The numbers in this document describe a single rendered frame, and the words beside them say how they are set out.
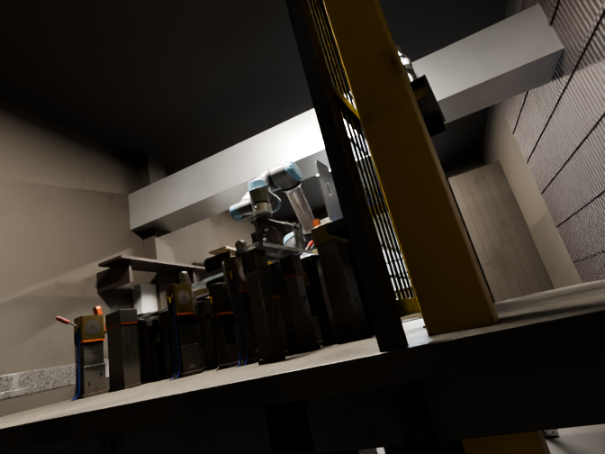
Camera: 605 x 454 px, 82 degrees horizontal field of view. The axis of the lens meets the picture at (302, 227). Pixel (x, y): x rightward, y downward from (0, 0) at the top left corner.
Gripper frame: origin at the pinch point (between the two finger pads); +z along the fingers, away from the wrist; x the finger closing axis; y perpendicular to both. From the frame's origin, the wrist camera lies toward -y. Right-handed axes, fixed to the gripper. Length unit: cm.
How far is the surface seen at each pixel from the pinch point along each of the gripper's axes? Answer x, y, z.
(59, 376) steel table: -16, 201, 17
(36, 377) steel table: -2, 199, 15
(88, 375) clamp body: 16, 102, 23
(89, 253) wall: -88, 295, -106
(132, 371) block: 12, 76, 26
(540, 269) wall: -562, -108, 11
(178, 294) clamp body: 15.3, 37.8, 1.9
